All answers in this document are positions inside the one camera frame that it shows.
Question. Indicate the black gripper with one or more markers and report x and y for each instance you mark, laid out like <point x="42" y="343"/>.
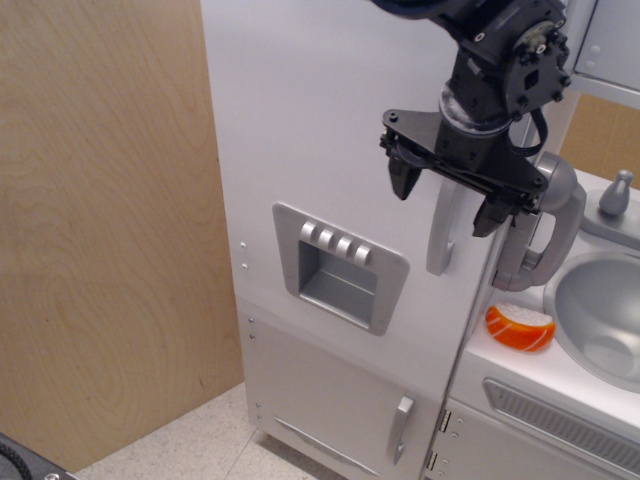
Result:
<point x="486" y="162"/>

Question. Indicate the white fridge door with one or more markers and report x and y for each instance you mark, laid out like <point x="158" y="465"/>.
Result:
<point x="298" y="90"/>

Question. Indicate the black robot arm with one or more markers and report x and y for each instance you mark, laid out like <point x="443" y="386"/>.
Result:
<point x="509" y="65"/>

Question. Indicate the grey toy telephone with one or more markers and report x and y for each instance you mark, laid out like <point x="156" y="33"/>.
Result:
<point x="519" y="267"/>

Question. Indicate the silver ice dispenser panel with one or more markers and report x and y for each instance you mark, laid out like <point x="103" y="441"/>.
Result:
<point x="344" y="274"/>

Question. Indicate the orange salmon sushi toy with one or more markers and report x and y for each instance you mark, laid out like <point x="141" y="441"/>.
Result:
<point x="519" y="328"/>

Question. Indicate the grey toy faucet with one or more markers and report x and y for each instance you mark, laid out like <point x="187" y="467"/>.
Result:
<point x="611" y="214"/>

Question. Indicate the silver toy sink basin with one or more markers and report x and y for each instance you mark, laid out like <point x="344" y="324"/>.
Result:
<point x="594" y="302"/>

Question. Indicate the white upper cupboard door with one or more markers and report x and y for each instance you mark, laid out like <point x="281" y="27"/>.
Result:
<point x="610" y="49"/>

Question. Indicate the brass cabinet hinge upper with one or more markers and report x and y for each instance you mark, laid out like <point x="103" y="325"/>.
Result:
<point x="444" y="420"/>

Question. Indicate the brass cabinet hinge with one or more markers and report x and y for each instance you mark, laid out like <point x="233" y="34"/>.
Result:
<point x="444" y="420"/>
<point x="431" y="461"/>

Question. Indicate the white lower freezer door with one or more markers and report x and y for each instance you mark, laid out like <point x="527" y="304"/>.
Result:
<point x="328" y="408"/>

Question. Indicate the brass cabinet hinge lower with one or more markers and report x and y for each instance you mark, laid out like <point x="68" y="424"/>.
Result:
<point x="431" y="461"/>

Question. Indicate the grey oven vent panel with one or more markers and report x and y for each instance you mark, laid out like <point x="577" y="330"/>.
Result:
<point x="562" y="425"/>

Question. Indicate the black case corner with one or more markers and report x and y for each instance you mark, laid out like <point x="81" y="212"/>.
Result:
<point x="19" y="462"/>

